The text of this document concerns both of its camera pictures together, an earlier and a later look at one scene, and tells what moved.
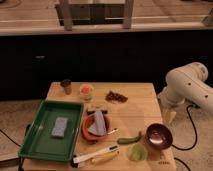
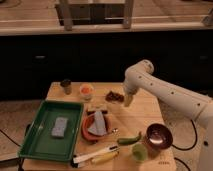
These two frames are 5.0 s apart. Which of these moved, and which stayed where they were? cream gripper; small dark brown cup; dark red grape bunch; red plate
Moved: cream gripper
Stayed: red plate; dark red grape bunch; small dark brown cup
